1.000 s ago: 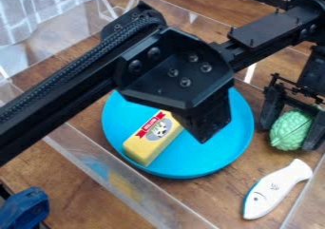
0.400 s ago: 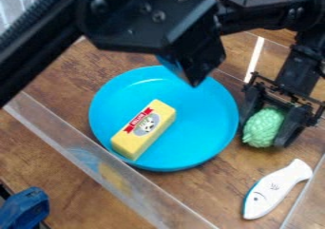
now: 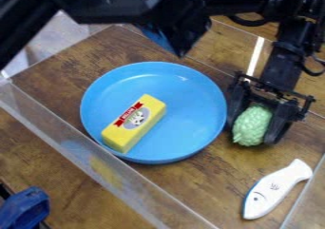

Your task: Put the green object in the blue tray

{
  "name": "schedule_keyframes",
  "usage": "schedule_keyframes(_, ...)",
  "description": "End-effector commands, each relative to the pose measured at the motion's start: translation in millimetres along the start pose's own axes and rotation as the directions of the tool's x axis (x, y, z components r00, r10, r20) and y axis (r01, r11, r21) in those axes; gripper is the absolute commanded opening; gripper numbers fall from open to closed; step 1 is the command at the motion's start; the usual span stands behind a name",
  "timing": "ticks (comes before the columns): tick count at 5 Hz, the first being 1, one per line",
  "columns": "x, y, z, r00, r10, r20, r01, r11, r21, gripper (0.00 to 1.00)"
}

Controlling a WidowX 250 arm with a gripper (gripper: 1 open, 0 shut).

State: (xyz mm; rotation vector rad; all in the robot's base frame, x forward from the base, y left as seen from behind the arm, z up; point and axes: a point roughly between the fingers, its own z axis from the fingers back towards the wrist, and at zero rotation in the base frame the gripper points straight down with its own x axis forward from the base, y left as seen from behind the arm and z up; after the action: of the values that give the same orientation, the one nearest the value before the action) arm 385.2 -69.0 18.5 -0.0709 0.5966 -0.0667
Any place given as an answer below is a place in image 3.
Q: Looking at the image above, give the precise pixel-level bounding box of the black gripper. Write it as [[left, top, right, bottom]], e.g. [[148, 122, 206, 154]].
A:
[[227, 42, 323, 144]]

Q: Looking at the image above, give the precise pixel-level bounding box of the green bitter gourd toy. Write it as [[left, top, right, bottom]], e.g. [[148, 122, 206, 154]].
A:
[[232, 105, 272, 146]]

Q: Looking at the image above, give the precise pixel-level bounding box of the blue round plate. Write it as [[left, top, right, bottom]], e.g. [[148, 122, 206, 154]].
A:
[[80, 62, 227, 164]]

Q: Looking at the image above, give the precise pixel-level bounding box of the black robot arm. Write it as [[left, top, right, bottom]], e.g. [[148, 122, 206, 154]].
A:
[[0, 0, 325, 144]]

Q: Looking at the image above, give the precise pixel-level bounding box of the white wooden fish toy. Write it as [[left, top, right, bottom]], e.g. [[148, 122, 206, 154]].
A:
[[242, 159, 313, 219]]

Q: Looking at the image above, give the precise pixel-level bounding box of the yellow butter block toy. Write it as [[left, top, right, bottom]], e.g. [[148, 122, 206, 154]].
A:
[[100, 94, 165, 153]]

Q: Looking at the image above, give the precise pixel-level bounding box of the blue clamp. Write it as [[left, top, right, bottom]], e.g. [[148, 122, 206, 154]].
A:
[[0, 186, 49, 229]]

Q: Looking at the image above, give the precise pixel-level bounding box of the clear acrylic enclosure wall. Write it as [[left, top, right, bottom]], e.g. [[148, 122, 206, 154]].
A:
[[0, 17, 325, 229]]

